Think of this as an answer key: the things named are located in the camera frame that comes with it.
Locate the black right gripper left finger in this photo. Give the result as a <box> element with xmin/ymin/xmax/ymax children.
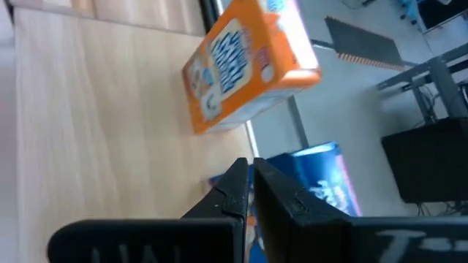
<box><xmin>46</xmin><ymin>156</ymin><xmax>252</xmax><ymax>263</ymax></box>

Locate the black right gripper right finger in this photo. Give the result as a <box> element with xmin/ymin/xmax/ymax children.
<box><xmin>252</xmin><ymin>157</ymin><xmax>468</xmax><ymax>263</ymax></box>

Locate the blue Frosted Flakes cereal box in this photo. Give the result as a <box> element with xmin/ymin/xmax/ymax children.
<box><xmin>208</xmin><ymin>141</ymin><xmax>363</xmax><ymax>263</ymax></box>

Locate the orange Mini Wheats cereal box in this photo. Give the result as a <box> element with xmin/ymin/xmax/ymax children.
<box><xmin>181</xmin><ymin>0</ymin><xmax>322</xmax><ymax>135</ymax></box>

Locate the black cabinet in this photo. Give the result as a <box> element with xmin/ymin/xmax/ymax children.
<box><xmin>380</xmin><ymin>116</ymin><xmax>468</xmax><ymax>204</ymax></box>

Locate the black floor mat striped edge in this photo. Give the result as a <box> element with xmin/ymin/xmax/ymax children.
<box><xmin>324</xmin><ymin>15</ymin><xmax>407</xmax><ymax>72</ymax></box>

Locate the grey desk frame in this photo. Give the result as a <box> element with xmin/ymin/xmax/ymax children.
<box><xmin>376</xmin><ymin>42</ymin><xmax>468</xmax><ymax>122</ymax></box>

